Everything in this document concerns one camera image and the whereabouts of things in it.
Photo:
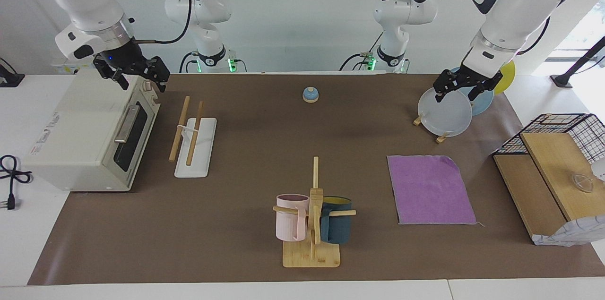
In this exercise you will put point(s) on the wooden shelf box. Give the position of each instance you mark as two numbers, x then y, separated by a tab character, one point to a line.
548	172

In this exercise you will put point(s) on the white rounded object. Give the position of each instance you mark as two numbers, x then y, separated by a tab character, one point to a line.
599	168

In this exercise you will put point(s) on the brown table mat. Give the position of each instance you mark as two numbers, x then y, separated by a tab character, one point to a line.
246	158

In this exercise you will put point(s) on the grey plate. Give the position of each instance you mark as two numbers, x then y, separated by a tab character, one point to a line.
446	115

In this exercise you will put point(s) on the dark teal mug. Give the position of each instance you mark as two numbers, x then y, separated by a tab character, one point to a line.
338	227

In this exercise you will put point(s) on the wooden mug tree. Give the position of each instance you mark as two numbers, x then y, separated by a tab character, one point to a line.
312	255

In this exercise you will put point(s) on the light blue plate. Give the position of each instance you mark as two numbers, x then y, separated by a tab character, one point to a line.
482	104

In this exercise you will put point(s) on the black metal stand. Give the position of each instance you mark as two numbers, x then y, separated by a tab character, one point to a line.
579	61

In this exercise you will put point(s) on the black clamp mount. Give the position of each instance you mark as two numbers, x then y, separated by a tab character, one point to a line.
9	79

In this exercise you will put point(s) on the cream toaster oven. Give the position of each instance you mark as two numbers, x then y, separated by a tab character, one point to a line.
80	130

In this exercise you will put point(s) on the yellow plate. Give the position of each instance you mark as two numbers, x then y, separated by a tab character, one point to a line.
508	75

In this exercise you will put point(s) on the white towel rack wooden bars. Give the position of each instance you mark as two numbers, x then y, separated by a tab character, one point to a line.
198	149

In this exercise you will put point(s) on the white power strip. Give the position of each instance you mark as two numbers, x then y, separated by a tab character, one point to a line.
61	67

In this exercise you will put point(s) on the purple and grey towel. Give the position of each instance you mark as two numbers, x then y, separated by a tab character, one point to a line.
430	191

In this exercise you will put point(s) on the blue call bell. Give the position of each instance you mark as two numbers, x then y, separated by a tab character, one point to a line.
310	95

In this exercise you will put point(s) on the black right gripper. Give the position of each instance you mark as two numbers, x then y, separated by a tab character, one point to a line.
137	66

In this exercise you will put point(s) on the wooden plate rack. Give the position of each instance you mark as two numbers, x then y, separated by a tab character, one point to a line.
442	138

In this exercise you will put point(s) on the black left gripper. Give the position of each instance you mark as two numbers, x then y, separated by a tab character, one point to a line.
472	79

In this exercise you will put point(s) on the pink mug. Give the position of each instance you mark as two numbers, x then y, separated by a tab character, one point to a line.
288	222

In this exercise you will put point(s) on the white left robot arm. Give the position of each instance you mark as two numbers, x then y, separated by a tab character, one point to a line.
515	2

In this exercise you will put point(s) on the clear glass lid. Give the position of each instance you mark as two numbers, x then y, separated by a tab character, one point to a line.
581	182

